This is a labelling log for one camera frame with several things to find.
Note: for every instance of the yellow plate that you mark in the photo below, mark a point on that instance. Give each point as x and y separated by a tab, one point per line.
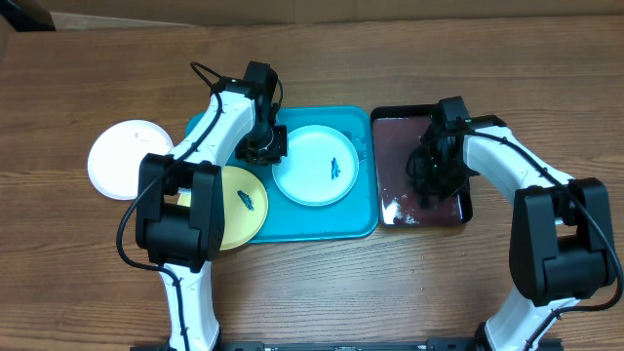
245	207

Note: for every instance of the white pink plate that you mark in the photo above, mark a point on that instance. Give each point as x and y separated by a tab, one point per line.
114	159

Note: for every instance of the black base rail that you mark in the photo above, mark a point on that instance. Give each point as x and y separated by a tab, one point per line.
432	344

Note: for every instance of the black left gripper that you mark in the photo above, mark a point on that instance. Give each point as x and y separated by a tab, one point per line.
274	155

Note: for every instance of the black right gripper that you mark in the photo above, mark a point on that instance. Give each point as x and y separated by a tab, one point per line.
426	188

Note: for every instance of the light blue plate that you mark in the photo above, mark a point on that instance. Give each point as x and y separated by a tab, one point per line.
321	166

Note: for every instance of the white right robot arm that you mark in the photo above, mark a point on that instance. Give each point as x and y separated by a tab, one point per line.
562	256

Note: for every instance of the black water tray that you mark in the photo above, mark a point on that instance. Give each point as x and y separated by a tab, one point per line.
396	132

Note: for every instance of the teal plastic tray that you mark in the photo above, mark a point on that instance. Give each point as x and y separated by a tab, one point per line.
353	216

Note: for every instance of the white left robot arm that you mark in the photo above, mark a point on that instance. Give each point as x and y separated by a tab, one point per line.
176	223

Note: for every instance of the cardboard backdrop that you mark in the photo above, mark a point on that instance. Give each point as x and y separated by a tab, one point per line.
235	12

